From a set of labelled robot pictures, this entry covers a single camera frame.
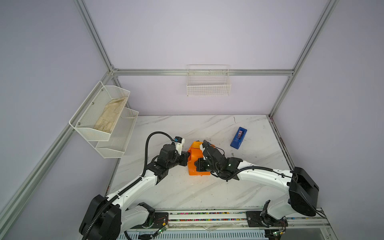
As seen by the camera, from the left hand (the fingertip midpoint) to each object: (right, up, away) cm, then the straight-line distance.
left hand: (189, 154), depth 82 cm
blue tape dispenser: (+31, +5, +16) cm, 35 cm away
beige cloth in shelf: (-44, +24, 0) cm, 50 cm away
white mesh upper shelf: (-49, +20, -4) cm, 53 cm away
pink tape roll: (+34, +11, +19) cm, 41 cm away
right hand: (+2, -4, -3) cm, 6 cm away
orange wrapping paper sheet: (+3, +2, -2) cm, 4 cm away
